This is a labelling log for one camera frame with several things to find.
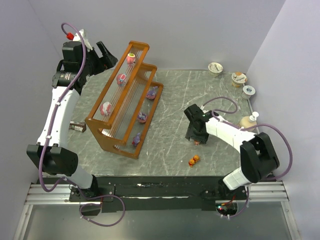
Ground orange yogurt cup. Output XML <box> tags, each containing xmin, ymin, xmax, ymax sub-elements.
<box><xmin>231</xmin><ymin>72</ymin><xmax>248</xmax><ymax>88</ymax></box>

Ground beige soap pump bottle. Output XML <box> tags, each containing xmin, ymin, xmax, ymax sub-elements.
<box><xmin>238</xmin><ymin>111</ymin><xmax>259</xmax><ymax>132</ymax></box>

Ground white yogurt cup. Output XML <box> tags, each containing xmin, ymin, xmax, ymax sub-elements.
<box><xmin>208</xmin><ymin>62</ymin><xmax>224</xmax><ymax>77</ymax></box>

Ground orange wooden tiered shelf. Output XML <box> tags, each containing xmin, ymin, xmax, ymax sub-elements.
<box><xmin>85</xmin><ymin>41</ymin><xmax>164</xmax><ymax>159</ymax></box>

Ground brown chocolate bar wrapper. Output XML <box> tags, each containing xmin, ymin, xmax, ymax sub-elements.
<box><xmin>69</xmin><ymin>121</ymin><xmax>87</xmax><ymax>133</ymax></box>

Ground purple cable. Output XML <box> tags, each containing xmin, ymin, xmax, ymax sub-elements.
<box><xmin>201</xmin><ymin>96</ymin><xmax>293</xmax><ymax>220</ymax></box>
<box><xmin>38</xmin><ymin>22</ymin><xmax>88</xmax><ymax>193</ymax></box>

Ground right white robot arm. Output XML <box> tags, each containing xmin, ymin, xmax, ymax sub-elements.
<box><xmin>184</xmin><ymin>104</ymin><xmax>280</xmax><ymax>191</ymax></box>

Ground small purple bunny toy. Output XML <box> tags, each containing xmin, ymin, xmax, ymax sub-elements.
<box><xmin>131</xmin><ymin>132</ymin><xmax>141</xmax><ymax>147</ymax></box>

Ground pink pot toy green top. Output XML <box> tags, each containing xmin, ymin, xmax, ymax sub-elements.
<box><xmin>126</xmin><ymin>52</ymin><xmax>136</xmax><ymax>66</ymax></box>

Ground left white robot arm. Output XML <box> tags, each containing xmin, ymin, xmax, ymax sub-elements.
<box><xmin>26</xmin><ymin>41</ymin><xmax>118</xmax><ymax>198</ymax></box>

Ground pink egg toy blue spots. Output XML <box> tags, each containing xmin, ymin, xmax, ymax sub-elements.
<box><xmin>116</xmin><ymin>73</ymin><xmax>127</xmax><ymax>87</ymax></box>

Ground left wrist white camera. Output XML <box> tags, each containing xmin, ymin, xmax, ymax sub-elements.
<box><xmin>66</xmin><ymin>29</ymin><xmax>93</xmax><ymax>52</ymax></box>

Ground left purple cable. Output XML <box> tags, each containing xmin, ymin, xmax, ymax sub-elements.
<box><xmin>38</xmin><ymin>22</ymin><xmax>88</xmax><ymax>193</ymax></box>

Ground pink ball purple bunny toy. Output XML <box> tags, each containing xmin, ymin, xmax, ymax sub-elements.
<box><xmin>137</xmin><ymin>112</ymin><xmax>148</xmax><ymax>123</ymax></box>

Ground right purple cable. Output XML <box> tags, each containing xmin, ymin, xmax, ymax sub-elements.
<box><xmin>201</xmin><ymin>96</ymin><xmax>293</xmax><ymax>220</ymax></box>

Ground pink egg toy white frill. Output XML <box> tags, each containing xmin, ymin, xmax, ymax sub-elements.
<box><xmin>99</xmin><ymin>101</ymin><xmax>112</xmax><ymax>117</ymax></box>

